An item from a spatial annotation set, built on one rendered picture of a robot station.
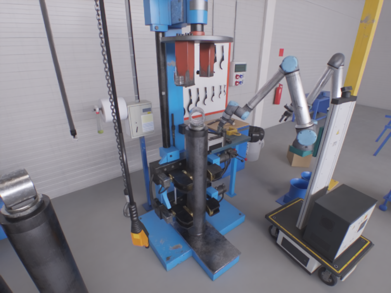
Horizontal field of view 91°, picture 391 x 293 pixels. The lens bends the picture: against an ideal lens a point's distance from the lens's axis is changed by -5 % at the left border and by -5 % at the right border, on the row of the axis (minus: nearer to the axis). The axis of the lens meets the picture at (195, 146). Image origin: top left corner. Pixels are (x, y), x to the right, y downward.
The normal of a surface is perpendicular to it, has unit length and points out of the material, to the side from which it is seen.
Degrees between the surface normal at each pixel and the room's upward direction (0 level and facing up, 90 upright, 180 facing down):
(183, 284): 0
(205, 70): 90
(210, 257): 0
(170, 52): 90
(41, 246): 90
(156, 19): 90
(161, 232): 0
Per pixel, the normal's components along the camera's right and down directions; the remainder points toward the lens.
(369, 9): -0.81, 0.25
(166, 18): 0.59, 0.34
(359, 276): 0.00, -0.91
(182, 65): -0.47, 0.37
